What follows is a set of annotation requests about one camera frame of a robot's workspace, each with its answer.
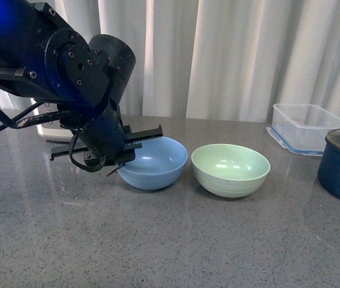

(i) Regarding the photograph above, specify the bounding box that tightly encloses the clear plastic food container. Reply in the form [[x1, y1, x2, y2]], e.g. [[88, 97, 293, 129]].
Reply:
[[266, 103, 340, 156]]

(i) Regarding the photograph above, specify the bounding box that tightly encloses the blue plastic bowl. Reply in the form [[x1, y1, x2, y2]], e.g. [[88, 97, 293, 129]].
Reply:
[[119, 137, 188, 190]]

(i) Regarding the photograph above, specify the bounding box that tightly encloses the green plastic bowl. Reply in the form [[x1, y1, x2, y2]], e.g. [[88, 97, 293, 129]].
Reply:
[[191, 143, 270, 198]]

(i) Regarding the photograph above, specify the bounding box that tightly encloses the white curtain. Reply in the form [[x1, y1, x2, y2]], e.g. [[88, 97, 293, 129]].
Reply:
[[0, 0, 340, 127]]

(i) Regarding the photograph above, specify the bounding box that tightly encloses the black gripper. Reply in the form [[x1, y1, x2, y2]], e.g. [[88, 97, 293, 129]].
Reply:
[[50, 99, 163, 167]]

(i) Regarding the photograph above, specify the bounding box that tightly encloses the cream two-slot toaster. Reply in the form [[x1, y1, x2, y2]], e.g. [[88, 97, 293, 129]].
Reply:
[[33, 103, 73, 142]]

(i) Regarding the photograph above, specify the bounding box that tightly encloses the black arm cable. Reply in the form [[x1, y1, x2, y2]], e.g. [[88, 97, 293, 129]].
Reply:
[[0, 80, 82, 140]]

